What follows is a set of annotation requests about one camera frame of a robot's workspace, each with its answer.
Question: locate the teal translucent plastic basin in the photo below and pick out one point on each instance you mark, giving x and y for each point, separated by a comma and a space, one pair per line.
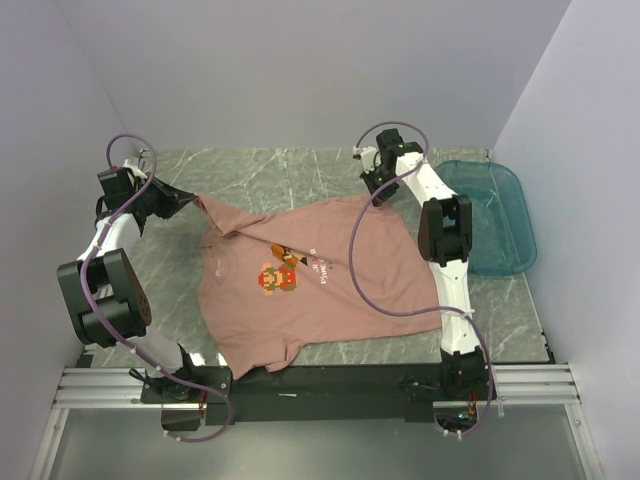
503, 238

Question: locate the pink t-shirt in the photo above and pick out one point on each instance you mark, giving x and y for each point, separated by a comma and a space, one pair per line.
275, 283

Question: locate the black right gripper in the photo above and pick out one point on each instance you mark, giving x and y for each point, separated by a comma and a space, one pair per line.
383, 196

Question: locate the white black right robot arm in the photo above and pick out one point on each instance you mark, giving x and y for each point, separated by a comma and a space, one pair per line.
444, 241

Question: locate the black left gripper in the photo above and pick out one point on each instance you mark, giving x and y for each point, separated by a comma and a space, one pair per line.
176, 198

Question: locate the aluminium front frame rail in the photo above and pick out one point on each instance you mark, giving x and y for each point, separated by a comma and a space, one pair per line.
113, 388

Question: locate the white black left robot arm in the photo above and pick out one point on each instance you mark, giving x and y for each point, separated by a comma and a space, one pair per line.
171, 356

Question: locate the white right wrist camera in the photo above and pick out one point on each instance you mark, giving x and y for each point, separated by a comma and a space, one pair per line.
368, 157

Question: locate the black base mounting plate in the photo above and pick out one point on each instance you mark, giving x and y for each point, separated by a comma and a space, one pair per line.
343, 392

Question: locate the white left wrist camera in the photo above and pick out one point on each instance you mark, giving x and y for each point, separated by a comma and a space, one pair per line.
140, 164

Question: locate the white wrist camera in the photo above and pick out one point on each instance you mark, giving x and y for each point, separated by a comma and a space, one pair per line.
368, 157
140, 164

